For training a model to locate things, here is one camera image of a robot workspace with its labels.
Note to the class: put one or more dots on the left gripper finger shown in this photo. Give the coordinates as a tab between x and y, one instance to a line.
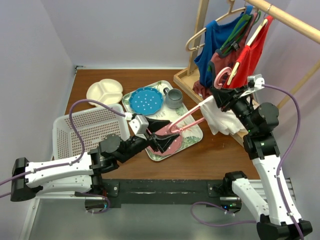
168	139
155	125

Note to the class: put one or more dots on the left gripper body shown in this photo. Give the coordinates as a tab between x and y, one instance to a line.
150	140

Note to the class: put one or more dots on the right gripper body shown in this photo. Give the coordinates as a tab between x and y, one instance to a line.
240	106

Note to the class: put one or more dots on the pink plastic hanger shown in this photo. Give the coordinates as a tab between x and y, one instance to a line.
185	117

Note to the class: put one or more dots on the white tank top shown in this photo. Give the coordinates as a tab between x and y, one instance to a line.
218	121

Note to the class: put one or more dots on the red tank top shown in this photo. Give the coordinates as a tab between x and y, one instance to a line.
249	58

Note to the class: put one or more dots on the cream wooden hanger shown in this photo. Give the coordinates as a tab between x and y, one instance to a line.
250	41

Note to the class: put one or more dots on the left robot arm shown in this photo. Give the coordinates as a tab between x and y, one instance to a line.
29	178

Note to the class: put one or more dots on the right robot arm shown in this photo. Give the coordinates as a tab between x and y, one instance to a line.
276	215

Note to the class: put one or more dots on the maroon motorcycle tank top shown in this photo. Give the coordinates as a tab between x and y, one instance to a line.
217	63

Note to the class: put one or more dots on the green velvet hanger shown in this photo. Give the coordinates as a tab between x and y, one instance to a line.
233	41

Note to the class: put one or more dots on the blue tank top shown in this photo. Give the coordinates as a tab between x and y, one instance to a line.
214	40

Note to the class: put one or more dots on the beige plastic hanger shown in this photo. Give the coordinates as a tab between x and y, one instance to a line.
210	27

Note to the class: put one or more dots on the pink dotted plate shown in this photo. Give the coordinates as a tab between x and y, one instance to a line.
174	146

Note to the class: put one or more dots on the blue dotted plate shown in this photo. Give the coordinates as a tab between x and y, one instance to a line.
146	101

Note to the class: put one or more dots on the floral serving tray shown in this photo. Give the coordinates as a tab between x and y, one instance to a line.
190	136

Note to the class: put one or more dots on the grey ceramic mug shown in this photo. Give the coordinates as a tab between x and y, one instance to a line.
173	98

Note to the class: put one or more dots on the wooden clothes rack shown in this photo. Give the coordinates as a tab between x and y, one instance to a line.
186	78

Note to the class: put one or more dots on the cream divided plate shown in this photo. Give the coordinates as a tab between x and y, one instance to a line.
107	91

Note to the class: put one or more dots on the white plastic basket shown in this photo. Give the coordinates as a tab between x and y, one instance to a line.
93	125

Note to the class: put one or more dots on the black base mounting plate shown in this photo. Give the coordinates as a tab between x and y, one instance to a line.
165	191

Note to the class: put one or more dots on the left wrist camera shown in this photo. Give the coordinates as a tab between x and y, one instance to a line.
139	126

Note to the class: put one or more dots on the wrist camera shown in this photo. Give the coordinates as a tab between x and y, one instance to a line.
139	126
255	82

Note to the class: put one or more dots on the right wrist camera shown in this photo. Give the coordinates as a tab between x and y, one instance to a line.
255	82

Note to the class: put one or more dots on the aluminium rail frame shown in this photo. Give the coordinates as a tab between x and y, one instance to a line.
62	216

